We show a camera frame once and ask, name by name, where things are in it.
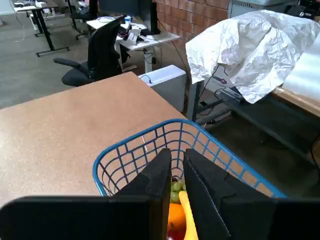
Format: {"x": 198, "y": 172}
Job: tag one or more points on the black device with label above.
{"x": 298, "y": 11}

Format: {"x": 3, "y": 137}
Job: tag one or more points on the dark red toy pomegranate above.
{"x": 176, "y": 236}

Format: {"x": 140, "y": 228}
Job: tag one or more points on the white desk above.
{"x": 160, "y": 37}

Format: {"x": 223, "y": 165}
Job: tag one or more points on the white computer case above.
{"x": 167, "y": 85}

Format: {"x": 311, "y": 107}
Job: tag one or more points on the yellow toy banana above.
{"x": 187, "y": 215}

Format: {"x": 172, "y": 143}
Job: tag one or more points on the green toy grapes bunch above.
{"x": 176, "y": 190}

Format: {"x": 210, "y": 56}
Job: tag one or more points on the orange toy fruit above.
{"x": 175, "y": 215}

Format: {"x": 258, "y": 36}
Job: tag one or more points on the wooden side table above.
{"x": 295, "y": 100}

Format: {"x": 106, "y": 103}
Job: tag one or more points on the black office chair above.
{"x": 105, "y": 50}

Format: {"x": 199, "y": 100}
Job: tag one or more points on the black-legged desk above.
{"x": 30, "y": 8}

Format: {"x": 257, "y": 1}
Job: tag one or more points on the black computer monitor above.
{"x": 125, "y": 6}

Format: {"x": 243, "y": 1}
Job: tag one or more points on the crumpled white paper sheet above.
{"x": 250, "y": 50}

